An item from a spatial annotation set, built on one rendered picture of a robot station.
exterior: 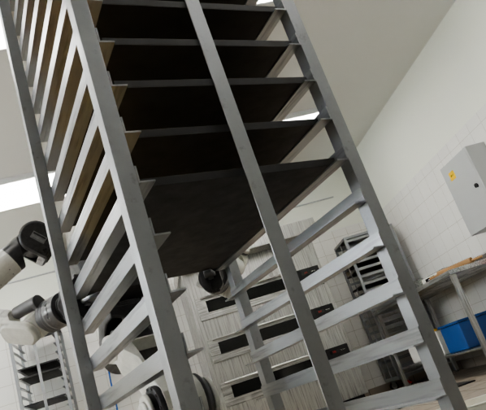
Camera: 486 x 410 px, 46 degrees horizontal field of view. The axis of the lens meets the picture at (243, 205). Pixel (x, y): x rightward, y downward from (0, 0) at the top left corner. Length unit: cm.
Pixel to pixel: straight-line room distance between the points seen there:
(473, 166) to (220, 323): 289
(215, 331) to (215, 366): 35
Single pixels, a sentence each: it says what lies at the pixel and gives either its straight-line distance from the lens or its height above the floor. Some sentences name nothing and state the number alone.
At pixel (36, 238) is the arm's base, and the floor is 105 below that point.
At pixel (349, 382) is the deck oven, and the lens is 622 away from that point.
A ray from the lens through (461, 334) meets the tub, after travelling 552.
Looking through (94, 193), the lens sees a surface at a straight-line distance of 115.
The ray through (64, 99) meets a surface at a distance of 133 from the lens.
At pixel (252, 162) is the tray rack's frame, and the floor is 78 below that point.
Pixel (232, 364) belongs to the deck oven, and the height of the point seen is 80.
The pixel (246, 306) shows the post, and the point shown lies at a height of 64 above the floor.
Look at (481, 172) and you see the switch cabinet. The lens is 538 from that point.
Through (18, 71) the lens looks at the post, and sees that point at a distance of 174.
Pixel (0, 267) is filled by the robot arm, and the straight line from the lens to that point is 183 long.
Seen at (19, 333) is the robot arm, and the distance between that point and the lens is 164.
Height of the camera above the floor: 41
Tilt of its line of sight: 18 degrees up
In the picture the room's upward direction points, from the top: 19 degrees counter-clockwise
